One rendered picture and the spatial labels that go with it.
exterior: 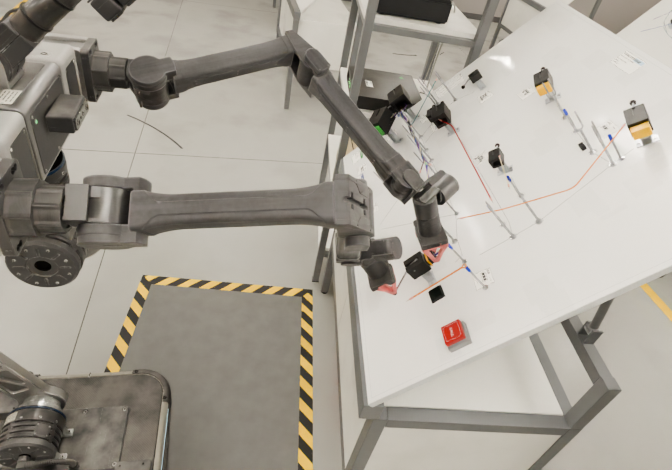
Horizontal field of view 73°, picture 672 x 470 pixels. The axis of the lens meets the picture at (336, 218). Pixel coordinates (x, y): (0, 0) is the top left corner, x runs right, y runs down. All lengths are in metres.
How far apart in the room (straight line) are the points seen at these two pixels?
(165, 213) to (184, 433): 1.52
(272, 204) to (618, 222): 0.78
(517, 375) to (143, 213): 1.19
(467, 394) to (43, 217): 1.14
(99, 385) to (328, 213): 1.51
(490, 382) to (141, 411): 1.22
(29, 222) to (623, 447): 2.57
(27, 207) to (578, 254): 1.03
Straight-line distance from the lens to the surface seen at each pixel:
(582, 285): 1.10
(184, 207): 0.70
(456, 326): 1.13
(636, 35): 5.81
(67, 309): 2.60
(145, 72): 1.13
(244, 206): 0.67
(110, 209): 0.75
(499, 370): 1.54
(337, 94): 1.17
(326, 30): 4.24
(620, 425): 2.82
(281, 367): 2.29
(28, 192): 0.75
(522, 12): 7.38
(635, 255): 1.11
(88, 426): 1.92
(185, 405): 2.19
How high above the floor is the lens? 1.92
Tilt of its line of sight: 38 degrees down
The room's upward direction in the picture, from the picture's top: 13 degrees clockwise
